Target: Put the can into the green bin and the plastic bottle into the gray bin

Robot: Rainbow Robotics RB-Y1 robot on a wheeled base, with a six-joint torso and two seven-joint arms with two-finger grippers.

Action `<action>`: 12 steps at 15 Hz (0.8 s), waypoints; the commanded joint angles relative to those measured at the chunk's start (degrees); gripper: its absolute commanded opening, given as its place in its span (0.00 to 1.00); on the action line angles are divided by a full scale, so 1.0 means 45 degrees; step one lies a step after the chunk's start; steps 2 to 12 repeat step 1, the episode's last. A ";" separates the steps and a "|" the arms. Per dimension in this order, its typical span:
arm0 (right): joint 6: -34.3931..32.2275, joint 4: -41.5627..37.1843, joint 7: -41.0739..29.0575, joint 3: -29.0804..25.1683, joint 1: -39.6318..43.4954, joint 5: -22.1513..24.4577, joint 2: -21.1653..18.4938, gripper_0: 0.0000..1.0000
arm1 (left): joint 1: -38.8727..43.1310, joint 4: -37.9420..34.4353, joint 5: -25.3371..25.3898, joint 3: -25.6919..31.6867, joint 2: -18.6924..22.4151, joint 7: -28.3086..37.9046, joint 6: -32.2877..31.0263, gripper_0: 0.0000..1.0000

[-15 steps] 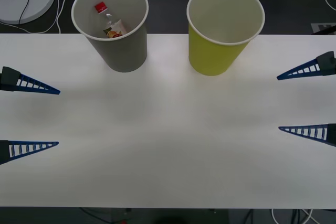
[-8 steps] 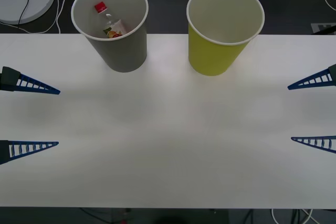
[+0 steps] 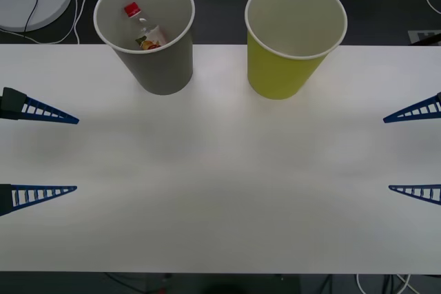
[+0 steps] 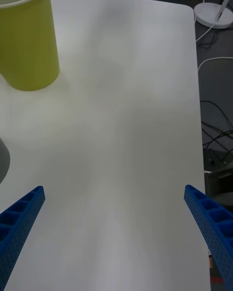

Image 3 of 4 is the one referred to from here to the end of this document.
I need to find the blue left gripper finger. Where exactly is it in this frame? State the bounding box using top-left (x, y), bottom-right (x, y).
top-left (0, 185), bottom-right (79, 218)
top-left (1, 87), bottom-right (80, 125)

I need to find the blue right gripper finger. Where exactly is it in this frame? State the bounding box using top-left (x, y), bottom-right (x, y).
top-left (388, 184), bottom-right (441, 206)
top-left (382, 92), bottom-right (441, 125)

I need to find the clear bottle with red cap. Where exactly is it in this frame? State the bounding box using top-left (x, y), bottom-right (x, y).
top-left (123, 2), bottom-right (169, 52)

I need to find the grey floor plate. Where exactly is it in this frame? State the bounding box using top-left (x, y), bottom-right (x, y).
top-left (408, 30), bottom-right (441, 46)

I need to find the grey plastic waste bin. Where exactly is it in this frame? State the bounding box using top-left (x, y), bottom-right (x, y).
top-left (92, 0), bottom-right (196, 96)

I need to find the yellow-green plastic waste bin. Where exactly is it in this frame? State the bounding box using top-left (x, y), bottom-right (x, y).
top-left (244, 0), bottom-right (348, 101)

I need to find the white cable under table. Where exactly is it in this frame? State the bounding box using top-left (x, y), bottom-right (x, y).
top-left (356, 273), bottom-right (413, 294)

